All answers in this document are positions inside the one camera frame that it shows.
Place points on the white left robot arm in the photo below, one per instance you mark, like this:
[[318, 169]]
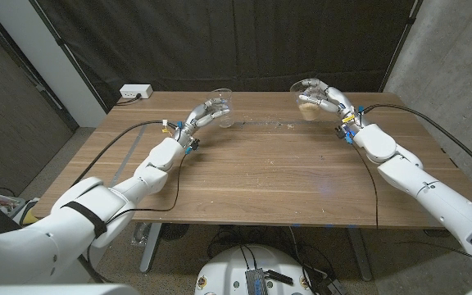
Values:
[[96, 205]]

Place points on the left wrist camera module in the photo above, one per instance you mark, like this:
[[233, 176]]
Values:
[[192, 146]]

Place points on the black flat adapter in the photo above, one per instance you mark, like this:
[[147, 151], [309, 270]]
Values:
[[279, 277]]

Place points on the grey electronics box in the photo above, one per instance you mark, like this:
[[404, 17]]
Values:
[[256, 282]]

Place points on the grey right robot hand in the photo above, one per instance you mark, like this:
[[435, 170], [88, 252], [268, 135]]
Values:
[[338, 100]]

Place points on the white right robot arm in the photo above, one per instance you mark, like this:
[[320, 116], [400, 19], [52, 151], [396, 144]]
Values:
[[445, 201]]

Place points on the white robot torso base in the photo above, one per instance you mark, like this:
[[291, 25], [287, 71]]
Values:
[[236, 270]]

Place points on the black backdrop stand pole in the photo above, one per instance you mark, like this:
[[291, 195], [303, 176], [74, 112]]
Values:
[[60, 42], [411, 19]]

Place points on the white power strip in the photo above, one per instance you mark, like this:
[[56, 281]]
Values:
[[135, 91]]

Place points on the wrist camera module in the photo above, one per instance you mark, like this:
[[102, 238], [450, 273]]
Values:
[[344, 134], [192, 146]]

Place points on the grey table leg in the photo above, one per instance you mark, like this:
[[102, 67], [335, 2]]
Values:
[[359, 254], [151, 250]]

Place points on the white robot chest shell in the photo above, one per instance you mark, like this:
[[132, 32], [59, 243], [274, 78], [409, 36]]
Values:
[[55, 290]]

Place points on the black backdrop curtain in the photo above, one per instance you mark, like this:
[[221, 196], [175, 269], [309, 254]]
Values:
[[178, 41]]

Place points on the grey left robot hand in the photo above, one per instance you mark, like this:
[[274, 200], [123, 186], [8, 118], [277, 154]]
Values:
[[201, 116]]

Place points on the clear plastic cup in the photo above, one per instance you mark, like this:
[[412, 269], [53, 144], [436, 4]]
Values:
[[309, 114], [228, 121]]

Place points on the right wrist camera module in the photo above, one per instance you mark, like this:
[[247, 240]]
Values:
[[344, 134]]

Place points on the black round floor fan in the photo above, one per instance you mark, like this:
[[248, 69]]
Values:
[[174, 231]]

